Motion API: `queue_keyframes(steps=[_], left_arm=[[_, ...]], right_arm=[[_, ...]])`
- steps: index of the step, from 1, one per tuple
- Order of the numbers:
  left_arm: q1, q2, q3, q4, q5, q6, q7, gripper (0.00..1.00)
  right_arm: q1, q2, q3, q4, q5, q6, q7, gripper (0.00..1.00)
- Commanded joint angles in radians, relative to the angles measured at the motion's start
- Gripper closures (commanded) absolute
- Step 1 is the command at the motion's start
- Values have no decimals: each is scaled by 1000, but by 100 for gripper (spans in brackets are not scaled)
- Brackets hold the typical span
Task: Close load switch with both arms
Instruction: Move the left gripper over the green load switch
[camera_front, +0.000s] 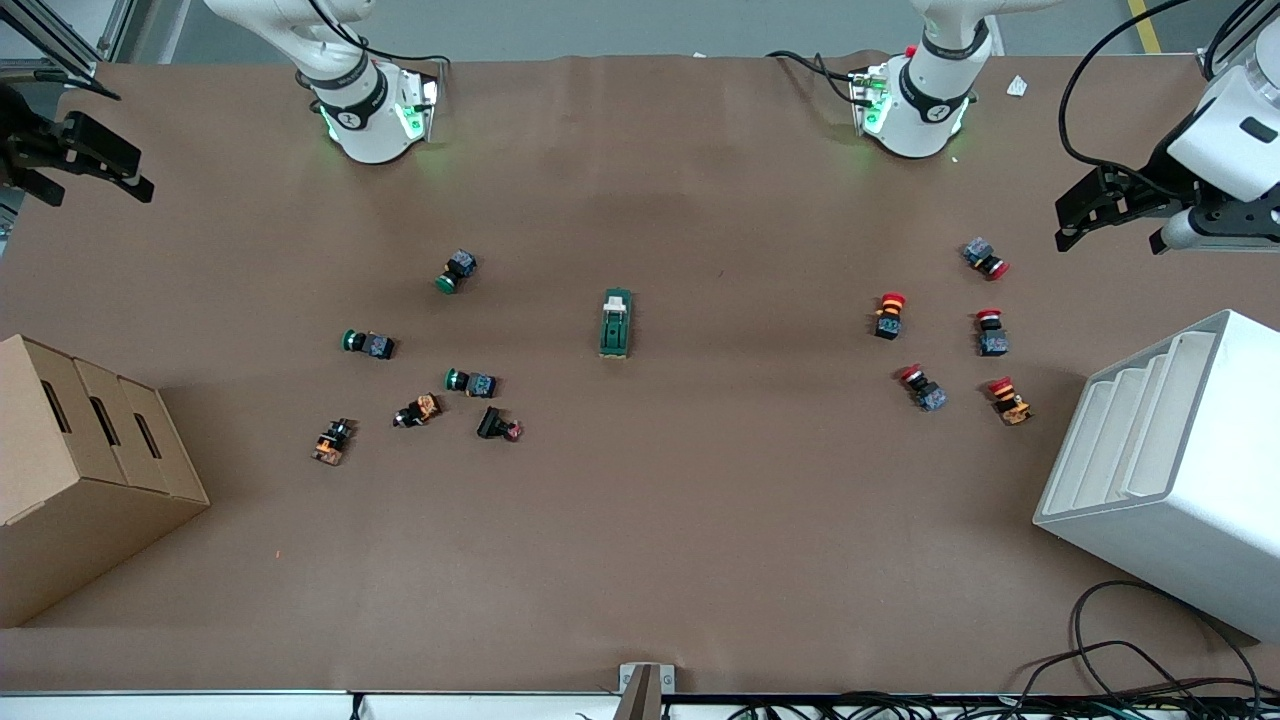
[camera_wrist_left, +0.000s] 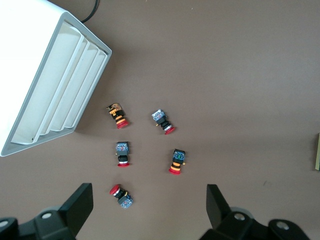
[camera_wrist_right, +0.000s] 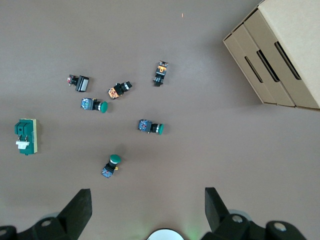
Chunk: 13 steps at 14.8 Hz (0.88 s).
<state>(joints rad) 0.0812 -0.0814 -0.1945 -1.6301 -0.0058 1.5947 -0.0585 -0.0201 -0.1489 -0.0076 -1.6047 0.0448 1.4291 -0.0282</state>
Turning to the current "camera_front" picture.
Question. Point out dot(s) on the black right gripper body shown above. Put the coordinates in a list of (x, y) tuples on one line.
[(22, 142)]

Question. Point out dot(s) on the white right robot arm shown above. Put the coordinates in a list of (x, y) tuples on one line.
[(370, 125)]

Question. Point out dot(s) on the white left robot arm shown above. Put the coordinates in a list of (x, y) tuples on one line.
[(915, 115)]

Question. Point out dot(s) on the red emergency button grey block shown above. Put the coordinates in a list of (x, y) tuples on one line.
[(924, 390), (991, 336), (983, 256)]

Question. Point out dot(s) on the white paper scrap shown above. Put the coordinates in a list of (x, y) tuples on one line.
[(1017, 86)]

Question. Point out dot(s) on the red emergency button orange block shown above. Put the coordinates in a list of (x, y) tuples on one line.
[(889, 316), (1010, 402)]

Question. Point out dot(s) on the white stepped plastic bin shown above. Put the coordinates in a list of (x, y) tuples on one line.
[(1190, 490)]

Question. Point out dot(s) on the green push button grey block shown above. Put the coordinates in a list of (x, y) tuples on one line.
[(472, 383), (458, 270), (370, 345)]

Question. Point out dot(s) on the brown cardboard box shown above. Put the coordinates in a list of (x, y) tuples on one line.
[(80, 520)]

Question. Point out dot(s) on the black push button orange block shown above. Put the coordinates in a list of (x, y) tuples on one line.
[(418, 410), (333, 441)]

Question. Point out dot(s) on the black push button red block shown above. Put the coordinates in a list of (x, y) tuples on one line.
[(495, 424)]

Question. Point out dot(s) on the aluminium profile post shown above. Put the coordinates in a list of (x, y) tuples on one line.
[(1206, 66)]

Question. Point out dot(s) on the white table edge rail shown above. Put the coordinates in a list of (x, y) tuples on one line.
[(200, 707)]

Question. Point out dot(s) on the grey metal bracket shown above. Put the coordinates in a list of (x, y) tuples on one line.
[(646, 685)]

